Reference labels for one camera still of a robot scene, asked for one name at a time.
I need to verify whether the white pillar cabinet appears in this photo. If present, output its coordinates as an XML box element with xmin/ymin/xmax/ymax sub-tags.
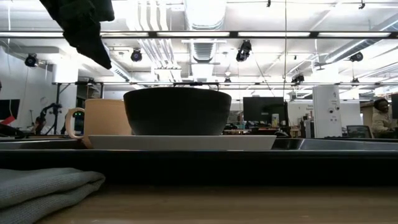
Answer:
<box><xmin>312</xmin><ymin>85</ymin><xmax>341</xmax><ymax>138</ymax></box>

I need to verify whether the black plastic serving tray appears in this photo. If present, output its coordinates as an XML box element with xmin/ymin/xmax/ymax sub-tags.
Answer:
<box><xmin>0</xmin><ymin>136</ymin><xmax>398</xmax><ymax>186</ymax></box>

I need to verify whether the black computer monitor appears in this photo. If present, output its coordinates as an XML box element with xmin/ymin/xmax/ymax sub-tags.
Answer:
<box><xmin>243</xmin><ymin>96</ymin><xmax>289</xmax><ymax>125</ymax></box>

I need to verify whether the black aluminium rig frame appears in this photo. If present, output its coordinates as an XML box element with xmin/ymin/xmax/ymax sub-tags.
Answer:
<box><xmin>0</xmin><ymin>30</ymin><xmax>398</xmax><ymax>39</ymax></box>

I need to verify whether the black wall monitor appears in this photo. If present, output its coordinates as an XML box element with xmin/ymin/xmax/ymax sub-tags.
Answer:
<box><xmin>0</xmin><ymin>98</ymin><xmax>21</xmax><ymax>121</ymax></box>

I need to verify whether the white round plate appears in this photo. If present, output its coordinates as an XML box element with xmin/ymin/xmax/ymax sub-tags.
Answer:
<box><xmin>88</xmin><ymin>134</ymin><xmax>277</xmax><ymax>151</ymax></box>

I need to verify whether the dark office chair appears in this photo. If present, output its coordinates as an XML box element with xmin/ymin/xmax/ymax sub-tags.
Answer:
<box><xmin>346</xmin><ymin>124</ymin><xmax>373</xmax><ymax>139</ymax></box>

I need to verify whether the grey cloth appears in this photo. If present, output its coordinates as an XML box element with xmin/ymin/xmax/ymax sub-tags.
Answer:
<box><xmin>0</xmin><ymin>167</ymin><xmax>106</xmax><ymax>224</ymax></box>

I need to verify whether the white ceiling ventilation duct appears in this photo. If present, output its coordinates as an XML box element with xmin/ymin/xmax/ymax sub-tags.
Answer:
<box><xmin>183</xmin><ymin>0</ymin><xmax>228</xmax><ymax>63</ymax></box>

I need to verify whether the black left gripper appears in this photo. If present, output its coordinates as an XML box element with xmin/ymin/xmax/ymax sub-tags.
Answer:
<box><xmin>39</xmin><ymin>0</ymin><xmax>115</xmax><ymax>70</ymax></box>

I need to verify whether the person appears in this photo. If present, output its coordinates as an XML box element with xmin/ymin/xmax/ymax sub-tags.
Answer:
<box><xmin>371</xmin><ymin>98</ymin><xmax>398</xmax><ymax>139</ymax></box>
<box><xmin>32</xmin><ymin>116</ymin><xmax>47</xmax><ymax>135</ymax></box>

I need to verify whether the black bowl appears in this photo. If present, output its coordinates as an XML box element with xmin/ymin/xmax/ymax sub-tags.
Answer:
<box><xmin>123</xmin><ymin>86</ymin><xmax>233</xmax><ymax>136</ymax></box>

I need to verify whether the orange mug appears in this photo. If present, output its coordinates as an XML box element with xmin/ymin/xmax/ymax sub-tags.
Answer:
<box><xmin>65</xmin><ymin>98</ymin><xmax>133</xmax><ymax>149</ymax></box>

